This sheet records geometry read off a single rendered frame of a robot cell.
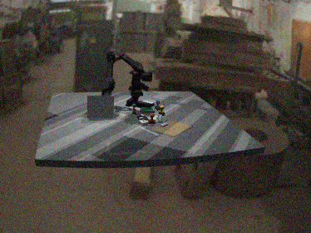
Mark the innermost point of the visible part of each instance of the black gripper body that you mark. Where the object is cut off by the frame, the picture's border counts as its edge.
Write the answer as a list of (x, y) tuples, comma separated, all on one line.
[(135, 87)]

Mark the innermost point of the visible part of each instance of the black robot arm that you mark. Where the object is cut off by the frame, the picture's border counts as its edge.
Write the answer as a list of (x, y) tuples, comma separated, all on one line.
[(137, 75)]

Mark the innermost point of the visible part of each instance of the tan flat board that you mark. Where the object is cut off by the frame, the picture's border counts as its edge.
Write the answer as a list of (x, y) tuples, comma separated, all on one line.
[(171, 128)]

